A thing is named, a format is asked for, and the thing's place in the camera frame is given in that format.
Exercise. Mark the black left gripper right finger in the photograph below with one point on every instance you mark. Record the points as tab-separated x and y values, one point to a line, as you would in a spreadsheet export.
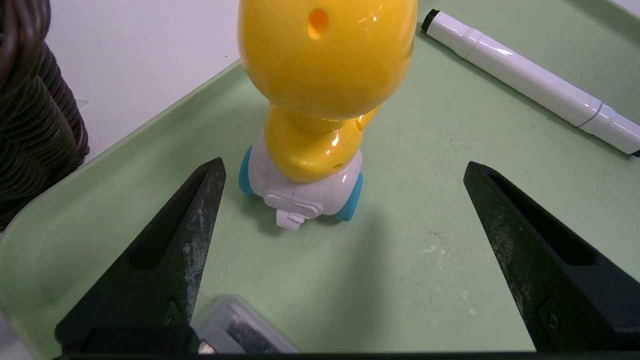
550	280

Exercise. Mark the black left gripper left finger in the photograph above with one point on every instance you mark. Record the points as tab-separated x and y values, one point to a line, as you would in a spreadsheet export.
165	270

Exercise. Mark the clear plastic compass case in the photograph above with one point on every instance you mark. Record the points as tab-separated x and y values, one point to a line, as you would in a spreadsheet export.
225	330

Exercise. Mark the silver metal drafting compass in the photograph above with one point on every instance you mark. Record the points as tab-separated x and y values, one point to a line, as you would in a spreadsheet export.
247	337

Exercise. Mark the yellow duck toy car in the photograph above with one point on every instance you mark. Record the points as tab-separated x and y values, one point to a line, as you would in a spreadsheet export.
325	65

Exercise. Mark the dark brown wicker basket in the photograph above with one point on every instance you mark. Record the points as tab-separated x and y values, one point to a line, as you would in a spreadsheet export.
35	140

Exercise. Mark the green plastic tray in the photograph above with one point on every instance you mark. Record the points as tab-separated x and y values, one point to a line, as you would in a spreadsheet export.
425	250

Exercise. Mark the white marker pen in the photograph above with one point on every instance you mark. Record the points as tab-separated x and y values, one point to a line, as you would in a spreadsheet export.
525	80

